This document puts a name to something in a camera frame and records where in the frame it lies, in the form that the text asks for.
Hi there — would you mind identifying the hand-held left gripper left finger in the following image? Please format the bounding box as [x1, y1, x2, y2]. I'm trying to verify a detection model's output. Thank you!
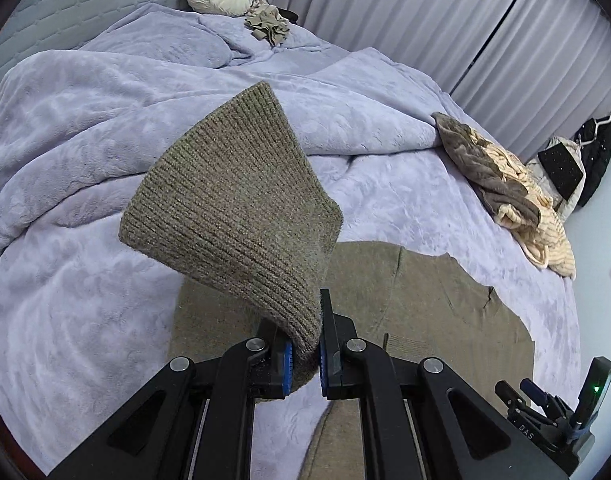
[48, 322, 293, 480]

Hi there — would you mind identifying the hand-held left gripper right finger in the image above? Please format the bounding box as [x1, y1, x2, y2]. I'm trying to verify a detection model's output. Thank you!
[318, 288, 571, 480]

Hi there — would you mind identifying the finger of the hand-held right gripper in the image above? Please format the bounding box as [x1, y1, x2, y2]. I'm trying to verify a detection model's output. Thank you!
[494, 381, 529, 409]
[519, 378, 547, 404]

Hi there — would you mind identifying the olive knit sweater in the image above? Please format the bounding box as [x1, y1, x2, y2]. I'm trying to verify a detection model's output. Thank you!
[118, 80, 536, 480]

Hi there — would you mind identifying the cream ribbed garment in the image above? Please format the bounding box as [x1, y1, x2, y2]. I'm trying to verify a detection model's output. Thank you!
[468, 127, 577, 280]

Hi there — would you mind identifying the white garment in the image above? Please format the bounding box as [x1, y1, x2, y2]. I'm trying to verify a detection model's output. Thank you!
[528, 137, 586, 222]

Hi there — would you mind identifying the black sparkly garment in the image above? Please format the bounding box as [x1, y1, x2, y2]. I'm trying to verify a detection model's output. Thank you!
[538, 139, 586, 201]

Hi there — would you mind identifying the brown fuzzy garment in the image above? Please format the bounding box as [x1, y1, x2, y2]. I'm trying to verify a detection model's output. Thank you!
[432, 111, 542, 226]

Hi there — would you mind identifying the black hanging jacket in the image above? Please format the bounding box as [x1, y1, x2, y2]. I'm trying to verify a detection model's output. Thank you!
[573, 116, 611, 208]

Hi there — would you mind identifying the lavender plush blanket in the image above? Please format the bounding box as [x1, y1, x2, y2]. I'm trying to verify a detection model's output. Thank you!
[0, 2, 583, 480]

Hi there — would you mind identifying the crumpled olive cloth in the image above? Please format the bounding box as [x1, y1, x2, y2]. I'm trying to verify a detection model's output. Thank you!
[244, 0, 292, 47]

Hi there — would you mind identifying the grey pleated curtain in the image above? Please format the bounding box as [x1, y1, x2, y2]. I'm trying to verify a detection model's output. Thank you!
[268, 0, 611, 161]

